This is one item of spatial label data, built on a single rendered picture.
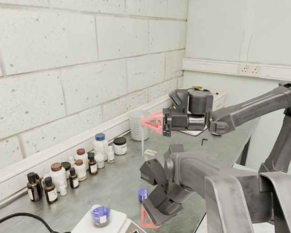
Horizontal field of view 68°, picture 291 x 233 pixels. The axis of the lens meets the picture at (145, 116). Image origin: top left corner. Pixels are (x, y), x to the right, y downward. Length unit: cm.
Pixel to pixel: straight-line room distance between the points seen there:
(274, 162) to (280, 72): 100
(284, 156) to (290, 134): 8
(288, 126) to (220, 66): 110
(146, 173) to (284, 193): 37
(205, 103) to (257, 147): 135
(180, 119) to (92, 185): 49
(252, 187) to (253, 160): 177
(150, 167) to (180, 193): 11
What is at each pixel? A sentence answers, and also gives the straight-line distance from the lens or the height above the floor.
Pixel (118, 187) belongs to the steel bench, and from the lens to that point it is 94.
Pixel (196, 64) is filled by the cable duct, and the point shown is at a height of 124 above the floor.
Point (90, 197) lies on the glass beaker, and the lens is 67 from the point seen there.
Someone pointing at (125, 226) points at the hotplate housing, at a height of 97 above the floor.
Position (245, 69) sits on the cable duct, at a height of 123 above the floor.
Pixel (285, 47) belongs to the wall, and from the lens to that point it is 178.
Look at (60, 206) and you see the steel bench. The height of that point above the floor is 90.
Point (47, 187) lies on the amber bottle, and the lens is 91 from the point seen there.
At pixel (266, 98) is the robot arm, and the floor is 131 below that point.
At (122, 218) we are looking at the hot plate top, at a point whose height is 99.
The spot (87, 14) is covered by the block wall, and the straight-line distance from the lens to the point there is 112.
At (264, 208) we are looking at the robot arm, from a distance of 30.
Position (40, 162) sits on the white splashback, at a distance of 102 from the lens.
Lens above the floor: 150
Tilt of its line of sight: 22 degrees down
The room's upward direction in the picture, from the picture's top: straight up
